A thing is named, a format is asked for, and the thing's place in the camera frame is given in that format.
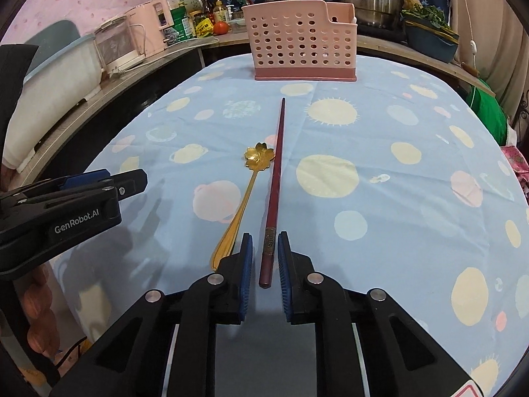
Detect gold flower spoon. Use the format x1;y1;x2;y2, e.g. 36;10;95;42
209;142;276;273

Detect person's left hand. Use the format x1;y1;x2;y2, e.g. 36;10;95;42
22;267;59;355

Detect black cable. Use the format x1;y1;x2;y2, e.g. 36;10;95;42
53;336;91;382

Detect pink perforated utensil basket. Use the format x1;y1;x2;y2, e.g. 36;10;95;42
241;1;358;82

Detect beige curtain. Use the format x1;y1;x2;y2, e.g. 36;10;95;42
448;0;529;125

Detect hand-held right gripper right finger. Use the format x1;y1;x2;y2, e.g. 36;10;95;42
278;232;484;397

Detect yellow label oil bottle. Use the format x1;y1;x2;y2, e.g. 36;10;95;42
213;0;232;23

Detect pink kitchen appliance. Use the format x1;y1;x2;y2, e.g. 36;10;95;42
126;0;174;56

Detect leafy green vegetables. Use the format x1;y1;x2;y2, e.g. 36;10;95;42
403;5;450;30

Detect pink floral cloth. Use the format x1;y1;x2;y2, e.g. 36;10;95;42
500;145;529;204

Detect dark red chopstick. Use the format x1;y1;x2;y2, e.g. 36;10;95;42
259;98;287;289

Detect blue plastic basin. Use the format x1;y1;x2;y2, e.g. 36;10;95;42
403;19;459;64

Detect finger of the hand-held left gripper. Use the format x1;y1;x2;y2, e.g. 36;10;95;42
0;169;148;216
0;169;113;204

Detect green plastic bag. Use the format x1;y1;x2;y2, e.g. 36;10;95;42
469;85;512;134

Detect white cable with switch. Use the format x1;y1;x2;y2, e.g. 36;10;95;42
457;0;482;76

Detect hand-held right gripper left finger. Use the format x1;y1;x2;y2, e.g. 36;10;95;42
50;233;254;397

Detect white glass electric kettle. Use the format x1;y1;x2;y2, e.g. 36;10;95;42
94;13;145;76

